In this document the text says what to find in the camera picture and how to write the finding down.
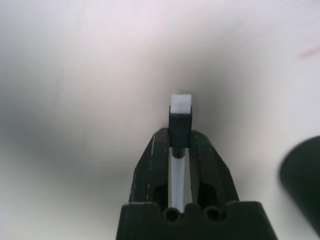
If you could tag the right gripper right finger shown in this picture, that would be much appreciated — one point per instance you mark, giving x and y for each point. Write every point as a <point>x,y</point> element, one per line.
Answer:
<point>210,175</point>

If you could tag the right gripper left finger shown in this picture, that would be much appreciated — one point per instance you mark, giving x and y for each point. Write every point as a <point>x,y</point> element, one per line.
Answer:
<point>152,175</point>

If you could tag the white marker black cap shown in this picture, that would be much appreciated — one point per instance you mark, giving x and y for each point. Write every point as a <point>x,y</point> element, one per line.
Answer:
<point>180,125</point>

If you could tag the black plastic cup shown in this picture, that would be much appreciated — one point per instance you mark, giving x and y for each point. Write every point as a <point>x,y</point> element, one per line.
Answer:
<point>305,175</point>

